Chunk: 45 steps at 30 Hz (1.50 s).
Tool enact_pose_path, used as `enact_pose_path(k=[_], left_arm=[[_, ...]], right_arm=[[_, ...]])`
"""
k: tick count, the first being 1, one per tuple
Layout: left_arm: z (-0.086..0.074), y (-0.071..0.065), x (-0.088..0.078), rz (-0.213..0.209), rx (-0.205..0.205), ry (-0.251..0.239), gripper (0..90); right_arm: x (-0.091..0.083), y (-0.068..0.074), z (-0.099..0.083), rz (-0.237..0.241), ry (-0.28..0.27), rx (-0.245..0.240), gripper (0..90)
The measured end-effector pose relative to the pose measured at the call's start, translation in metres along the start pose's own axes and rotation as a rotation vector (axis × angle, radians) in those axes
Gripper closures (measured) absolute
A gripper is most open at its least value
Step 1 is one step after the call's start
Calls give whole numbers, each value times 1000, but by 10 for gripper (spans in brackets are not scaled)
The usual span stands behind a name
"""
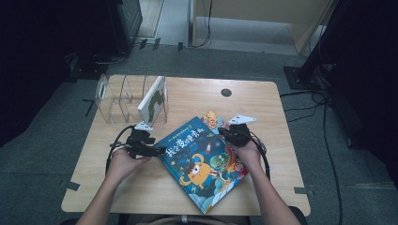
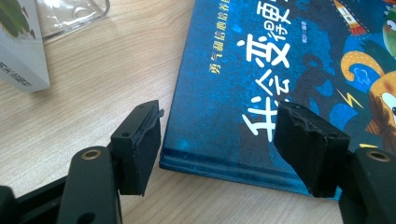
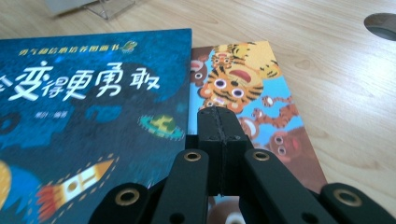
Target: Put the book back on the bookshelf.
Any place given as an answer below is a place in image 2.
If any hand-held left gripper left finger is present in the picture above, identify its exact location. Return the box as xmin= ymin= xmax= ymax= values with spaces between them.
xmin=110 ymin=99 xmax=165 ymax=197

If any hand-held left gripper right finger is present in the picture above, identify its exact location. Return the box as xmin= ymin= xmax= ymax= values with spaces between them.
xmin=273 ymin=101 xmax=351 ymax=199

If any dark blue picture book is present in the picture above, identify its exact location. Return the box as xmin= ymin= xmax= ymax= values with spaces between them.
xmin=159 ymin=0 xmax=396 ymax=201

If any clear acrylic book rack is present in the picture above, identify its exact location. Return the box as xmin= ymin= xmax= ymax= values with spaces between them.
xmin=35 ymin=0 xmax=111 ymax=40

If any white caterpillar picture book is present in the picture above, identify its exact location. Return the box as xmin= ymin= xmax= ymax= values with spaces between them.
xmin=0 ymin=0 xmax=51 ymax=93

